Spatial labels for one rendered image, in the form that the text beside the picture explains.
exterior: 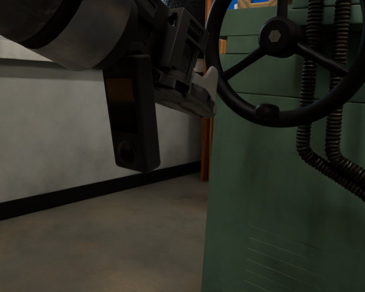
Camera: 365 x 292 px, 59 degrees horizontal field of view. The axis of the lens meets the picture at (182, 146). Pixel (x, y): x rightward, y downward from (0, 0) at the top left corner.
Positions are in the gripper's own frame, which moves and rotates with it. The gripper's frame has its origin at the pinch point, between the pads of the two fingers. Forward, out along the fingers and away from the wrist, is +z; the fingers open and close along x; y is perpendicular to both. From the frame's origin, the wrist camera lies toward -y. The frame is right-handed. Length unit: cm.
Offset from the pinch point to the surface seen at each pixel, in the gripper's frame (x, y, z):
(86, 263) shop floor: 74, -52, 55
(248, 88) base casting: 10.5, 14.7, 30.1
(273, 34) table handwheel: -2.8, 16.0, 8.4
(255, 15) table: 10.2, 29.7, 24.5
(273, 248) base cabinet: 0.5, -19.9, 42.7
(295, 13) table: -2.1, 24.4, 16.5
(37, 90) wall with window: 132, 14, 47
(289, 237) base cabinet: -2.8, -16.2, 41.5
